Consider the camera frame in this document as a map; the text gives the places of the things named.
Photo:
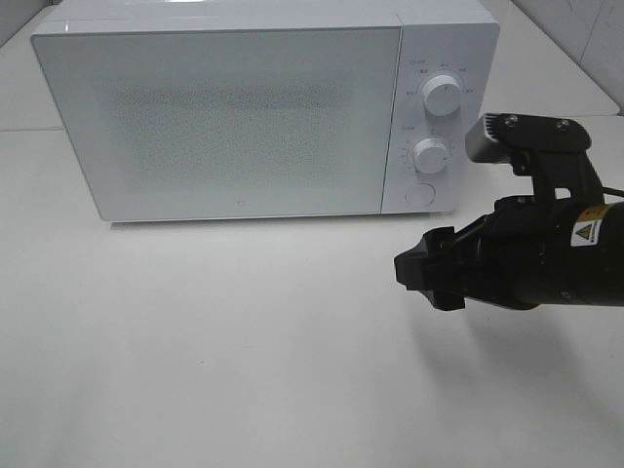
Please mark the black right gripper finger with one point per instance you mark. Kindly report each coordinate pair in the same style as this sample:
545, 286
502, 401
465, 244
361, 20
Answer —
420, 270
438, 240

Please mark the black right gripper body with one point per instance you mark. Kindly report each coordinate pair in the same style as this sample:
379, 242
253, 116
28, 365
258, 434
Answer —
538, 249

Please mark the round white door release button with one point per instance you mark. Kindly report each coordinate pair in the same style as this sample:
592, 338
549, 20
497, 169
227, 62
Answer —
420, 194

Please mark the white microwave knob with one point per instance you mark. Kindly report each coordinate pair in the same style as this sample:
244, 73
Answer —
430, 156
442, 94

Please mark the white microwave door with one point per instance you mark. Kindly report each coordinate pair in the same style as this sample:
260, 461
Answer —
199, 125

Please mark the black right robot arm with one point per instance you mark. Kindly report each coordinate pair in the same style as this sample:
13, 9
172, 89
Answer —
611, 236

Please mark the white microwave oven body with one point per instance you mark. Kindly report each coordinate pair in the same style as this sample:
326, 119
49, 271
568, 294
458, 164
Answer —
436, 36

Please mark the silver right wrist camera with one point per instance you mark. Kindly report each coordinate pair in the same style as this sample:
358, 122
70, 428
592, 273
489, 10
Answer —
482, 145

